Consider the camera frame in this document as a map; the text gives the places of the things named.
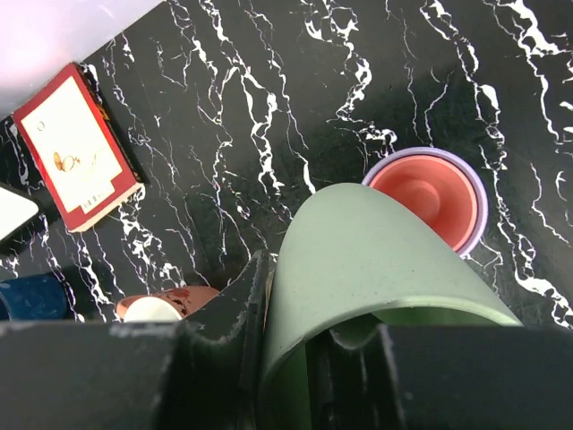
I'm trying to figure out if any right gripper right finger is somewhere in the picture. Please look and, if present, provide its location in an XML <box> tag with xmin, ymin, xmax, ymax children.
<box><xmin>306</xmin><ymin>322</ymin><xmax>572</xmax><ymax>429</ymax></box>

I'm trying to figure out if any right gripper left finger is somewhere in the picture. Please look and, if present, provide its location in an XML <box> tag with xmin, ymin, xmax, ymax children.
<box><xmin>1</xmin><ymin>250</ymin><xmax>269</xmax><ymax>429</ymax></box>

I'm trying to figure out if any orange pink mug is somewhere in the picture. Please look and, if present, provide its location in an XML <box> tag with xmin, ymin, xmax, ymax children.
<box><xmin>116</xmin><ymin>286</ymin><xmax>219</xmax><ymax>323</ymax></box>

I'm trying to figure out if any light green plastic cup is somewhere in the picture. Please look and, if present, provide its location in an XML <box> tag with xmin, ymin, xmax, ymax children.
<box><xmin>258</xmin><ymin>183</ymin><xmax>519</xmax><ymax>429</ymax></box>

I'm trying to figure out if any dark blue mug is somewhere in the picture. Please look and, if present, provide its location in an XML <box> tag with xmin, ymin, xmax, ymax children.
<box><xmin>0</xmin><ymin>274</ymin><xmax>68</xmax><ymax>321</ymax></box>

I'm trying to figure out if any lavender plastic cup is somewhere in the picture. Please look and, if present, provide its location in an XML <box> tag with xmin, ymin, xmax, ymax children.
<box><xmin>362</xmin><ymin>147</ymin><xmax>489</xmax><ymax>256</ymax></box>

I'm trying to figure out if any pink plastic cup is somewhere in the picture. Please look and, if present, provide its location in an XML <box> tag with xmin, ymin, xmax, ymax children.
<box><xmin>369</xmin><ymin>154</ymin><xmax>478</xmax><ymax>252</ymax></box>

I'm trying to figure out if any red and cream book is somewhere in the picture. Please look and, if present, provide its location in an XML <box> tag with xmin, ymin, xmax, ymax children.
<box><xmin>12</xmin><ymin>63</ymin><xmax>144</xmax><ymax>233</ymax></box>

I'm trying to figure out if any white dry-erase board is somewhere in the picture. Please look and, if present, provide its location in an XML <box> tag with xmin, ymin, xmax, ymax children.
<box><xmin>1</xmin><ymin>184</ymin><xmax>40</xmax><ymax>243</ymax></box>

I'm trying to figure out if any black marbled table mat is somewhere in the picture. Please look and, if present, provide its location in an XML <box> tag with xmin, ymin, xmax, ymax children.
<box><xmin>1</xmin><ymin>1</ymin><xmax>572</xmax><ymax>328</ymax></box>

